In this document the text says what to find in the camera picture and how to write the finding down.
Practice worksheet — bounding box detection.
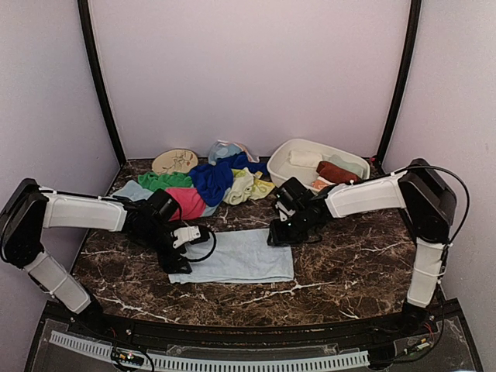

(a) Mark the orange patterned rolled towel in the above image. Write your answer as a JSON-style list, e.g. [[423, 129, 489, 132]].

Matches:
[[312, 177, 334, 192]]

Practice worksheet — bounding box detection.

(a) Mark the white slotted cable duct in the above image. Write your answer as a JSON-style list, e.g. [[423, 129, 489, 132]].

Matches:
[[48, 331, 370, 371]]

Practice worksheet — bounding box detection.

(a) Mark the royal blue towel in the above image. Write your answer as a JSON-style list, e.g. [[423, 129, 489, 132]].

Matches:
[[188, 152, 268, 207]]

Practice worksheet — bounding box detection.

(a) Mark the pale yellow patterned towel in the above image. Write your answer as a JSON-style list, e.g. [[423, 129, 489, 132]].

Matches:
[[223, 167, 275, 205]]

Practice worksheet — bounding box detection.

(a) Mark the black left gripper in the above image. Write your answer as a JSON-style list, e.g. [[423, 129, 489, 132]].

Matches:
[[136, 220, 191, 274]]

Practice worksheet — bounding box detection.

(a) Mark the white plastic basin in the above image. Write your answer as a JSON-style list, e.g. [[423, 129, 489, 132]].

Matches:
[[267, 139, 370, 192]]

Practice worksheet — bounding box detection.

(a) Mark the light blue dotted towel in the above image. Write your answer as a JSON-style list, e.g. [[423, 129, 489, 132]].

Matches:
[[208, 139, 260, 165]]

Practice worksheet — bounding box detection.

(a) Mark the grey-blue towel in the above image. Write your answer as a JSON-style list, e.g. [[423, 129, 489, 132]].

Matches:
[[112, 181, 218, 218]]

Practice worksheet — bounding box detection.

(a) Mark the white rolled towel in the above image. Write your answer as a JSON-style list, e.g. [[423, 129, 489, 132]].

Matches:
[[289, 150, 323, 168]]

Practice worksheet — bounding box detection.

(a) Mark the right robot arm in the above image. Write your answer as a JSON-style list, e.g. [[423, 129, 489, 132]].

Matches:
[[267, 158, 456, 336]]

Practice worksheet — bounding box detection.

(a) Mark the large pale blue towel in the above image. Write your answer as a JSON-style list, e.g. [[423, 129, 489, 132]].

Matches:
[[168, 229, 295, 284]]

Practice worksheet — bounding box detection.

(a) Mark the beige bird-painted plate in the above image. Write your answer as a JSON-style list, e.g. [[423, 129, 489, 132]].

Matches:
[[152, 149, 198, 175]]

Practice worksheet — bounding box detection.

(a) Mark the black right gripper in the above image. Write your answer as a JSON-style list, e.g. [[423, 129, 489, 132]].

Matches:
[[268, 208, 312, 246]]

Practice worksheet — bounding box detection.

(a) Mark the brown rolled towel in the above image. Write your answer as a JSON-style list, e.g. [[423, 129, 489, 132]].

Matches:
[[316, 160, 361, 184]]

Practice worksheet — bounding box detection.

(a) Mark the pale green rolled towel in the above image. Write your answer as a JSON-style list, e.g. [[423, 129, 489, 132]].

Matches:
[[328, 154, 364, 178]]

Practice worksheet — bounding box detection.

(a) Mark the black frame post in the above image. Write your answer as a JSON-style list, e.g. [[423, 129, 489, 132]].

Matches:
[[375, 0, 422, 165], [77, 0, 127, 167]]

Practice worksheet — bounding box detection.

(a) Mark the black right frame post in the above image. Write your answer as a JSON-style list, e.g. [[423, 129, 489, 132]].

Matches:
[[375, 0, 422, 165]]

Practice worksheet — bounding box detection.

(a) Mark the black left frame post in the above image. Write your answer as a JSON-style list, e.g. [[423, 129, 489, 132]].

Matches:
[[77, 0, 127, 167]]

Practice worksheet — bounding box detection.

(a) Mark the pink towel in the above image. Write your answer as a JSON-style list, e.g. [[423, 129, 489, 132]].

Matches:
[[166, 188, 206, 220]]

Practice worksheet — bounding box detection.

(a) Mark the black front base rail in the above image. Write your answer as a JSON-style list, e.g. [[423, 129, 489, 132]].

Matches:
[[75, 302, 439, 346]]

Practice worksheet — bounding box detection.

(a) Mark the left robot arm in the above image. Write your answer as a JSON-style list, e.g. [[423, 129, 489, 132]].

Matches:
[[1, 178, 202, 338]]

